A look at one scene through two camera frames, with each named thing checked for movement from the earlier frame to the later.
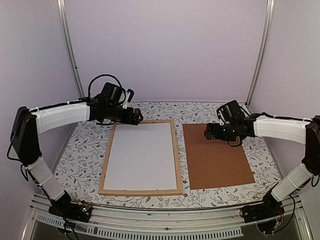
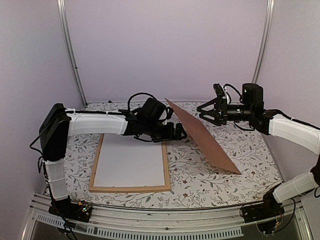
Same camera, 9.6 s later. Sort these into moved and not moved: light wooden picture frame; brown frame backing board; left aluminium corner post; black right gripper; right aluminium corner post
Moved: brown frame backing board; light wooden picture frame; black right gripper
Not moved: left aluminium corner post; right aluminium corner post
